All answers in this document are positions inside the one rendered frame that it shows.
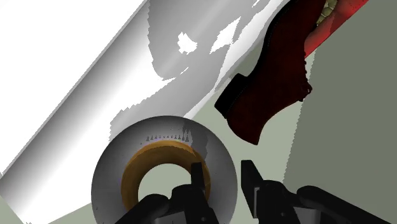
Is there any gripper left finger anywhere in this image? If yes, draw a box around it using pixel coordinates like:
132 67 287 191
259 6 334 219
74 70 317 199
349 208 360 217
115 162 219 224

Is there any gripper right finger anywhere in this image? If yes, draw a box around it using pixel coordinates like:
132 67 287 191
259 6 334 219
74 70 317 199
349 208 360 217
240 160 392 224

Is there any grey roll with brown core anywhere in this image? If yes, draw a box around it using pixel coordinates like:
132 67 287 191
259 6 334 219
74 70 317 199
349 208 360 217
90 115 239 224

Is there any dark red heeled shoe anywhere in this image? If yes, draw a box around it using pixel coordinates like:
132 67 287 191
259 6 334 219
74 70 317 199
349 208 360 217
214 0 370 146

